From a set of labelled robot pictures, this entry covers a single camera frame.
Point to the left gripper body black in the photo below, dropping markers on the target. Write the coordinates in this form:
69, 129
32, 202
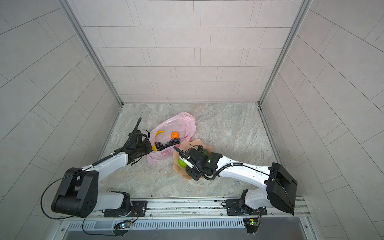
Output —
144, 149

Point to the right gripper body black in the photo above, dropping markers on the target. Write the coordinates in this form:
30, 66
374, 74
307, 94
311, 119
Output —
195, 171

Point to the yellow fake banana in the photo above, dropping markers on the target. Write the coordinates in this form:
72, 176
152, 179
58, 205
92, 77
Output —
157, 146

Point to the green fake fruit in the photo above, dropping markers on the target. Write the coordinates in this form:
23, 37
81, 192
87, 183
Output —
182, 163

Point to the pink scalloped bowl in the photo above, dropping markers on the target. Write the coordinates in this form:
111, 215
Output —
185, 145

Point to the orange fake tangerine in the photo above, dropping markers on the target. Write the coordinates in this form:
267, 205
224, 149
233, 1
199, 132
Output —
175, 135

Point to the pink plastic bag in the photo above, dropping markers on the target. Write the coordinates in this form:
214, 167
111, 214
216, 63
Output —
170, 134

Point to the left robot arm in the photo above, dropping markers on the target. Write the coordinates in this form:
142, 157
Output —
78, 193

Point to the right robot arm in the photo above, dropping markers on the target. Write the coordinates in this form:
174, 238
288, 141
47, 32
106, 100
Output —
276, 187

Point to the dark fake grapes bunch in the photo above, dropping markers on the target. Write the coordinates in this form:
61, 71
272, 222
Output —
170, 143

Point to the white vented grille strip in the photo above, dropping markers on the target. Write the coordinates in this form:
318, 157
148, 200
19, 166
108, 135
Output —
162, 224

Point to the right circuit board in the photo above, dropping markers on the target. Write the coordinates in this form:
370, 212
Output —
251, 225

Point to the circuit board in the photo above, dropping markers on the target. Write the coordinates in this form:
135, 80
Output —
125, 225
251, 225

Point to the left circuit board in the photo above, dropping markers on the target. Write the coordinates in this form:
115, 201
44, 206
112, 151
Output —
125, 225

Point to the aluminium mounting rail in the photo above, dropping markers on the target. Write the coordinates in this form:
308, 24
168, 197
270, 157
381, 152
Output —
207, 208

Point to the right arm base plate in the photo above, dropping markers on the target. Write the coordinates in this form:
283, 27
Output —
235, 208

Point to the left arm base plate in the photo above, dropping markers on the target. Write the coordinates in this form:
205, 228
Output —
137, 209

